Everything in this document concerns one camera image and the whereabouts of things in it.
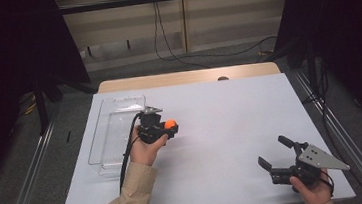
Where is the person's right hand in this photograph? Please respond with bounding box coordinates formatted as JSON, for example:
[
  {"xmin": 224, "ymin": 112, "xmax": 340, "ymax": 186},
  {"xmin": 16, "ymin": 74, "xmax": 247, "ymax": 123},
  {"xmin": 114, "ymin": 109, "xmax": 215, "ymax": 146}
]
[{"xmin": 287, "ymin": 167, "xmax": 334, "ymax": 204}]

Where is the black curtain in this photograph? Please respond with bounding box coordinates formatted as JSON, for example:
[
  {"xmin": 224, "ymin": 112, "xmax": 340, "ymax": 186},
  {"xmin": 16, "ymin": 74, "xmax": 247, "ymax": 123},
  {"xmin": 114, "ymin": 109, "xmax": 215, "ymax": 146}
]
[
  {"xmin": 0, "ymin": 0, "xmax": 102, "ymax": 195},
  {"xmin": 268, "ymin": 0, "xmax": 362, "ymax": 149}
]

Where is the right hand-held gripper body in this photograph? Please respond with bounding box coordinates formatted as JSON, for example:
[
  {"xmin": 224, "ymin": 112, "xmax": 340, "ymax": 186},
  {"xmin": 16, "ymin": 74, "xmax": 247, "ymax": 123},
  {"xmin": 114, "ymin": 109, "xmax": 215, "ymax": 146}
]
[{"xmin": 266, "ymin": 136, "xmax": 352, "ymax": 191}]

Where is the white board sheet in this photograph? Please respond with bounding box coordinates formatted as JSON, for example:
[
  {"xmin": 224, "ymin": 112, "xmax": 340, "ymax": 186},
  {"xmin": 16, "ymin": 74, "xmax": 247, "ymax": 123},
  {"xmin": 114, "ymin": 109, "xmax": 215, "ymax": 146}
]
[{"xmin": 47, "ymin": 67, "xmax": 357, "ymax": 204}]

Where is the black floor cable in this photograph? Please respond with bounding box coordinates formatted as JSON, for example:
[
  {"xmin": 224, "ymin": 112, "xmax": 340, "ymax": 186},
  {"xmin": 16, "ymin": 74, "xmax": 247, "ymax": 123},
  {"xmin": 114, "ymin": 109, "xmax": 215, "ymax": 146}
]
[{"xmin": 177, "ymin": 34, "xmax": 280, "ymax": 63}]

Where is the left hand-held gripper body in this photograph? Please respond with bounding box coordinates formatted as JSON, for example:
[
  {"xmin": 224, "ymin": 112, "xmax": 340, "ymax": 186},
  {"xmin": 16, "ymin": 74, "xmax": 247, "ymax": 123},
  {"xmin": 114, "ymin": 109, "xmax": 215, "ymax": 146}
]
[{"xmin": 134, "ymin": 103, "xmax": 171, "ymax": 146}]

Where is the wooden table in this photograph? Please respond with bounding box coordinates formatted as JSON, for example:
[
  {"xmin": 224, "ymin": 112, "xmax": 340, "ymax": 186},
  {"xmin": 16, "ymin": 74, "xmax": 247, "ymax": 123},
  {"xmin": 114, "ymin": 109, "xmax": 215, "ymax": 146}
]
[{"xmin": 95, "ymin": 60, "xmax": 282, "ymax": 94}]

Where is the orange ball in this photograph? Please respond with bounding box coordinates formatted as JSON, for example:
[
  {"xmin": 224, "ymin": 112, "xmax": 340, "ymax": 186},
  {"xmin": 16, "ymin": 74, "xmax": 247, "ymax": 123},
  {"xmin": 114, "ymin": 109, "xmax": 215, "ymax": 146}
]
[{"xmin": 164, "ymin": 118, "xmax": 178, "ymax": 130}]

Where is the metal floor rail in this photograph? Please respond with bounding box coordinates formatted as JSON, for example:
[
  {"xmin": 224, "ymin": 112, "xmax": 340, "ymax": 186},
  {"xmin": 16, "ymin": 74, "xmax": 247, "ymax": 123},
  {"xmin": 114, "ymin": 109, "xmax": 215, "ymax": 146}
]
[
  {"xmin": 292, "ymin": 64, "xmax": 362, "ymax": 204},
  {"xmin": 0, "ymin": 115, "xmax": 66, "ymax": 204}
]

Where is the yellow cable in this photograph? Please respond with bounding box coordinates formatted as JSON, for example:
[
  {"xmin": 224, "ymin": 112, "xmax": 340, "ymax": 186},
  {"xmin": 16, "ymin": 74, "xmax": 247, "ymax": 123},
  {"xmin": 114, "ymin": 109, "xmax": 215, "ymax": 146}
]
[{"xmin": 22, "ymin": 101, "xmax": 37, "ymax": 116}]

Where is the left hand-held gripper cable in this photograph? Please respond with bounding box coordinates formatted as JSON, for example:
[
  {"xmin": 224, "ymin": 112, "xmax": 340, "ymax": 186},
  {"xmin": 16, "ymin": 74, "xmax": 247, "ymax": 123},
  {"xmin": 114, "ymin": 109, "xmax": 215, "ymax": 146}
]
[{"xmin": 112, "ymin": 111, "xmax": 152, "ymax": 194}]

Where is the hand-held gripper cable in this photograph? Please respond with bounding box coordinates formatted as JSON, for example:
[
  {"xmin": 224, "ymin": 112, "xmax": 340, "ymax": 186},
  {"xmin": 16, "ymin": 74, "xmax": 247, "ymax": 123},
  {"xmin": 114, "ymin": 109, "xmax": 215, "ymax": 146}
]
[
  {"xmin": 318, "ymin": 168, "xmax": 337, "ymax": 199},
  {"xmin": 112, "ymin": 111, "xmax": 152, "ymax": 194}
]

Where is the right hand-held gripper cable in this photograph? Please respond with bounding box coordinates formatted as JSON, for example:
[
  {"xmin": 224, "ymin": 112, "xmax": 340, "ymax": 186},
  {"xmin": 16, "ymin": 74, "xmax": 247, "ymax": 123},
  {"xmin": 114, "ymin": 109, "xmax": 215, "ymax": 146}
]
[{"xmin": 318, "ymin": 168, "xmax": 337, "ymax": 199}]

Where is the clear plastic container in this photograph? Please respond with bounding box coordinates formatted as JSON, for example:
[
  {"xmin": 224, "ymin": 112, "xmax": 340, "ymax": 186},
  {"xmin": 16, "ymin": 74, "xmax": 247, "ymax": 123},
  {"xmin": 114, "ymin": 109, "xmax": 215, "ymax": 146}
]
[{"xmin": 81, "ymin": 93, "xmax": 156, "ymax": 182}]

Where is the black hanging cable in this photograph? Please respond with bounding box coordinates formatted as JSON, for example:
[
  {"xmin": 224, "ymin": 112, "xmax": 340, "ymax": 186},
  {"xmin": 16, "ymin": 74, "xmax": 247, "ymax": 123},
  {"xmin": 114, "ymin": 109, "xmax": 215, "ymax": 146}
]
[{"xmin": 149, "ymin": 0, "xmax": 213, "ymax": 74}]

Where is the person's left hand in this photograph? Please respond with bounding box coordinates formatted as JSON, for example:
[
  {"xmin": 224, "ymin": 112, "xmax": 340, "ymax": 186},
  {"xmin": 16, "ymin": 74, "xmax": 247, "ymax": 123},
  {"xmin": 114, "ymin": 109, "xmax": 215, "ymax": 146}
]
[{"xmin": 126, "ymin": 122, "xmax": 172, "ymax": 169}]

